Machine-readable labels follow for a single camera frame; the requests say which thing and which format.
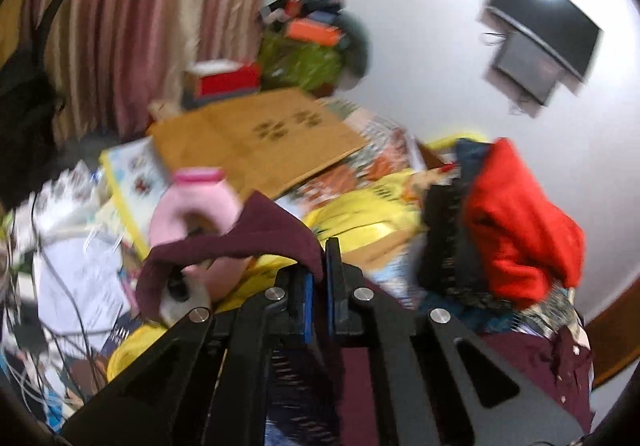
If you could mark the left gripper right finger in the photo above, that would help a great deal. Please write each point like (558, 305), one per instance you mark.
(385, 396)

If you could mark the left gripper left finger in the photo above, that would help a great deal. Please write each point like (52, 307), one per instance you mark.
(245, 340)

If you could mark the maroon shirt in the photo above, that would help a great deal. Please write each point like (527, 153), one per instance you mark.
(478, 397)

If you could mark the black patterned garment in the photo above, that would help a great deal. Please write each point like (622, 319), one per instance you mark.
(450, 264)

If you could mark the yellow blanket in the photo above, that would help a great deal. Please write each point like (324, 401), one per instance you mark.
(378, 227)

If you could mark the pink neck pillow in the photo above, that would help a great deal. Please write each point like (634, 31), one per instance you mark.
(201, 192)

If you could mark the striped patchwork quilt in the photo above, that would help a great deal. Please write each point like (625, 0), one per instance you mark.
(389, 148)

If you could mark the wooden lap desk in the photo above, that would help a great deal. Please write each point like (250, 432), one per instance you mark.
(268, 142)

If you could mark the red sweater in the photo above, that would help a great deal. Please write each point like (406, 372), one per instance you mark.
(526, 244)

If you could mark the red and white box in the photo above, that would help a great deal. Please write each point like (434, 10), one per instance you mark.
(220, 77)

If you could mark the grey stuffed cushion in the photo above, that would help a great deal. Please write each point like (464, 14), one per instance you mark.
(354, 48)

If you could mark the orange box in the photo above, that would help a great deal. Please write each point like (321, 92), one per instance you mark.
(305, 30)

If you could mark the striped curtain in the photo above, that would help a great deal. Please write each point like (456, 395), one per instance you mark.
(109, 59)

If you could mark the small wall monitor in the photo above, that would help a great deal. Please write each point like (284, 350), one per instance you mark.
(523, 71)

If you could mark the black wall television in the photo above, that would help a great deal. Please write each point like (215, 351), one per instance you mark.
(558, 25)

